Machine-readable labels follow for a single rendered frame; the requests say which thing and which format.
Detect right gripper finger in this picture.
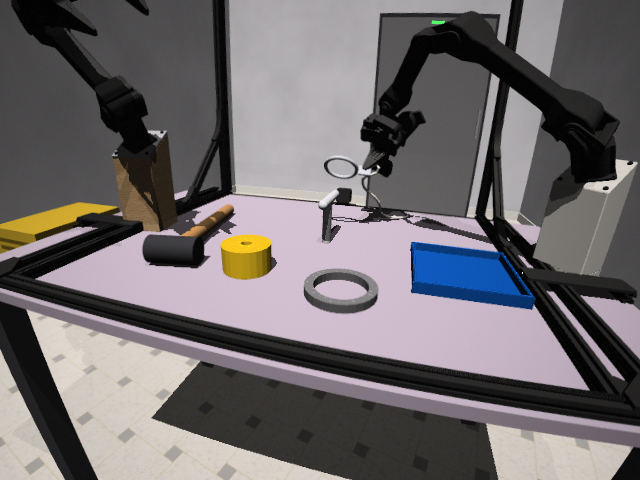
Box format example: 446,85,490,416
126,0,149,16
37,0,98,36

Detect white rounded bar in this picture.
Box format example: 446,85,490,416
318,190,339,210

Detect blue tray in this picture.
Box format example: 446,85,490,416
411,242,536,310

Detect black rubber mallet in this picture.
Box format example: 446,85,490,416
142,204,234,266

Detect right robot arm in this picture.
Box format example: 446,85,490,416
11,0,157,154

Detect white ring with attached rope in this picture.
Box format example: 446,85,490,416
324,156,410,219

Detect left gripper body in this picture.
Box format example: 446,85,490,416
372,115,409,177

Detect dark grey ring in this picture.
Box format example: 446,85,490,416
304,268,379,314

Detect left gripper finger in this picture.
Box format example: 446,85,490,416
371,158,389,170
362,137,391,170

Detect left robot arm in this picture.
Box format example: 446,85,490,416
378,11,620,183

